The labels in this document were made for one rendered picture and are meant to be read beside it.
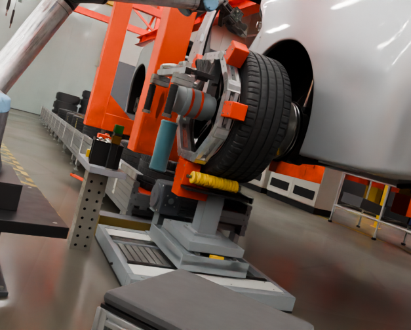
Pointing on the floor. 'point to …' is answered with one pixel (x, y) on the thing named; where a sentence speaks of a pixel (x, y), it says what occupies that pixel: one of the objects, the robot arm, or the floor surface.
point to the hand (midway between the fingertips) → (244, 35)
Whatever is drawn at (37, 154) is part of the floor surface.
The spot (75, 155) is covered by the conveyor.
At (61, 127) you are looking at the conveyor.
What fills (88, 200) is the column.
